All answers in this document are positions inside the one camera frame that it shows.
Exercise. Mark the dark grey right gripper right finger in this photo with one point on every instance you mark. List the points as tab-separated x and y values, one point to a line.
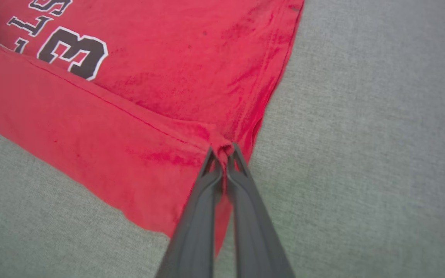
255	231

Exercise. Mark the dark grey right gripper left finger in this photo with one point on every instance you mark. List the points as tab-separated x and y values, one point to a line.
195	231

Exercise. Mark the red jersey with white trim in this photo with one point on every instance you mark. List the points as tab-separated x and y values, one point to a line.
160	77

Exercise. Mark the grey fabric sofa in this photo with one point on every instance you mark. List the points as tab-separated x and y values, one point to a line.
361	154

